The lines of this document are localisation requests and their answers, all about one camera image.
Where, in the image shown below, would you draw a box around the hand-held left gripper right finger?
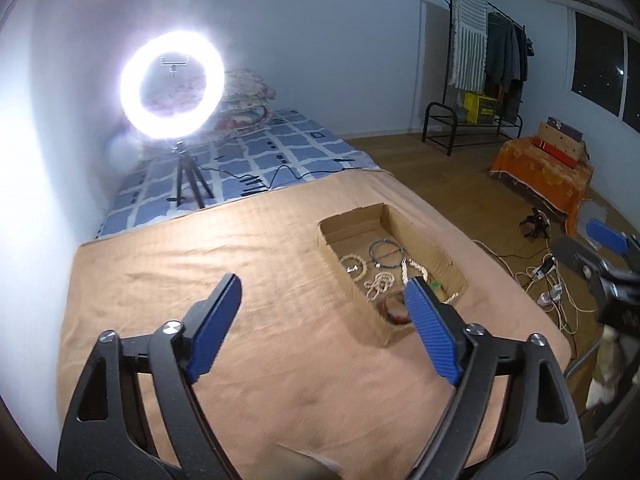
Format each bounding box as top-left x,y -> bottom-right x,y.
400,276 -> 587,480

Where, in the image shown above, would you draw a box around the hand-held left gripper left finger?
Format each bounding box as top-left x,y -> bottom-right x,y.
56,273 -> 244,480

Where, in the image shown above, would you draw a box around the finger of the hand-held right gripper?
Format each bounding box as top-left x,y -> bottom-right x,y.
551,236 -> 621,301
586,217 -> 640,257

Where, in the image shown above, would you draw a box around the thin pearl strand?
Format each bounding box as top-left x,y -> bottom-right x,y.
399,258 -> 431,287

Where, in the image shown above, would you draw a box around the thick white pearl necklace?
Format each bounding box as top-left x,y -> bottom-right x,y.
364,271 -> 401,304

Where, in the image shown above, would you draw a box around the cardboard box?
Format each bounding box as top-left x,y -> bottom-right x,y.
317,203 -> 470,349

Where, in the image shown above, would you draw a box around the yellow bead bracelet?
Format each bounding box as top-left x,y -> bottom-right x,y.
339,254 -> 369,281

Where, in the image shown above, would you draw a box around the person's right hand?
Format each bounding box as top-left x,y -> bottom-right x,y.
584,323 -> 629,409

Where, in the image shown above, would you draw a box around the white power strip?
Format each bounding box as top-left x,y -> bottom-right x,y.
536,284 -> 566,307
529,257 -> 559,281

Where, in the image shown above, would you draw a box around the small black floor tripod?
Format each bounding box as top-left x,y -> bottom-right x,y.
518,208 -> 551,239

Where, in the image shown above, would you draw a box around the orange covered low table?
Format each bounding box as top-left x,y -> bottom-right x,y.
489,135 -> 596,227

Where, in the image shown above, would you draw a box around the tan cardboard carton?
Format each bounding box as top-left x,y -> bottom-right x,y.
537,121 -> 587,164

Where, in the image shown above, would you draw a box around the red flat box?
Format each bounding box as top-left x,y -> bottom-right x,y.
531,137 -> 579,167

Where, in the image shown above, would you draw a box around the dark flat box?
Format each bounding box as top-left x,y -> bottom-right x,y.
546,115 -> 585,139

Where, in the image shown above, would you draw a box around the window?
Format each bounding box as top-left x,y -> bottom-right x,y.
549,0 -> 640,134

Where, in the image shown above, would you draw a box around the yellow box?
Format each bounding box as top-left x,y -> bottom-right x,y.
462,90 -> 499,125

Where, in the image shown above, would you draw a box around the dark hanging garment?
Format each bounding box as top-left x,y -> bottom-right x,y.
510,22 -> 536,97

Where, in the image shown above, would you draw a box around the blue checked bedsheet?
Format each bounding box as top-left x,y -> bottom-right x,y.
94,107 -> 387,239

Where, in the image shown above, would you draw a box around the grey hanging jacket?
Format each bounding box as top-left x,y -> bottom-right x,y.
483,12 -> 517,92

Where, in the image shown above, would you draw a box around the striped hanging towel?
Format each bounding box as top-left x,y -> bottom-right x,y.
448,0 -> 490,90

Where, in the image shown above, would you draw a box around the folded floral quilt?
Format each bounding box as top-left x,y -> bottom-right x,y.
150,68 -> 278,136

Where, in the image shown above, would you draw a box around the brown bracelet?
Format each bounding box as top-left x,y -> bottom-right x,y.
381,293 -> 417,327

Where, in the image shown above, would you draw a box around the white cable tangle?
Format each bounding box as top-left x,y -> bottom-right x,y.
472,239 -> 602,334

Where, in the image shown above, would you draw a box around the black power cable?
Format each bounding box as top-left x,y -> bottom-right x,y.
200,156 -> 357,197

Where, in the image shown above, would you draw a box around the ring light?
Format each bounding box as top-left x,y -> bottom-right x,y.
118,29 -> 225,141

